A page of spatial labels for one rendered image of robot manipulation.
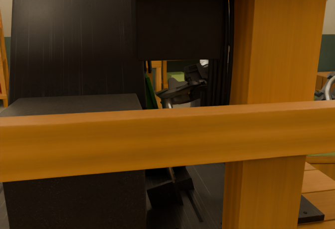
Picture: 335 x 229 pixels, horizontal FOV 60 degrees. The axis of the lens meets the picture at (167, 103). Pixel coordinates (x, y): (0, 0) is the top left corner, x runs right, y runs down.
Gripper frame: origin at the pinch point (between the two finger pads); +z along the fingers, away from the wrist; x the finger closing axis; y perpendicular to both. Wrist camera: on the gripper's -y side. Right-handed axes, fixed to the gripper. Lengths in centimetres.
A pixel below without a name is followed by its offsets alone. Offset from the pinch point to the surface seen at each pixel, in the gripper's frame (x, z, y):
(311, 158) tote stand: -68, -66, -19
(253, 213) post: 11.1, -8.1, -37.8
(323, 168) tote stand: -72, -72, -25
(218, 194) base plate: -19.5, -7.9, -27.5
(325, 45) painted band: -578, -536, 334
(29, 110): 21.8, 30.7, -4.5
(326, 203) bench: -21, -39, -40
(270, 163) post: 18.3, -13.7, -30.5
